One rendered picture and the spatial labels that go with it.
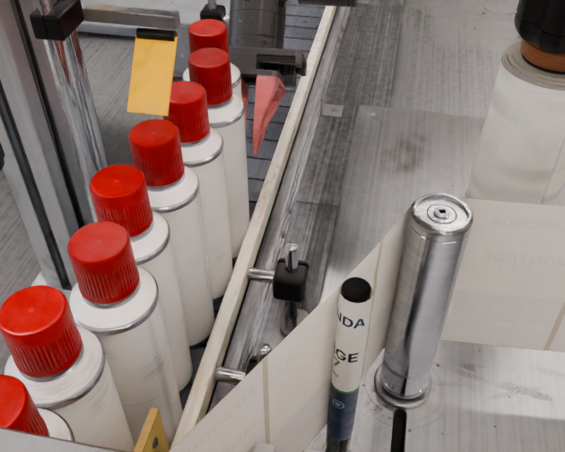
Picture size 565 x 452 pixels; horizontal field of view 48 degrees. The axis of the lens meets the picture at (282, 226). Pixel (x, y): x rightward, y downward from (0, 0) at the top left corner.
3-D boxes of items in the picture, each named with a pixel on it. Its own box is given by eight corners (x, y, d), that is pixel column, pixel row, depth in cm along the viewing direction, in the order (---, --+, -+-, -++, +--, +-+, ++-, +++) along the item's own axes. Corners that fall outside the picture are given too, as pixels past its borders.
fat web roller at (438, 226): (430, 414, 49) (482, 241, 36) (370, 404, 49) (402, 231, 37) (431, 366, 52) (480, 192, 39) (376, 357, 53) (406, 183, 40)
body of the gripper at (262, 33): (299, 69, 60) (306, -10, 59) (195, 64, 61) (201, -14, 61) (306, 82, 66) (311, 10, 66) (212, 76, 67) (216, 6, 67)
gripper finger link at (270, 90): (272, 153, 60) (279, 55, 60) (199, 148, 61) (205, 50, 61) (281, 157, 67) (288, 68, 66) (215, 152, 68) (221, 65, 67)
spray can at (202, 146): (214, 313, 56) (192, 118, 42) (167, 291, 58) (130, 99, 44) (244, 274, 60) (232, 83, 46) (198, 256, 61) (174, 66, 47)
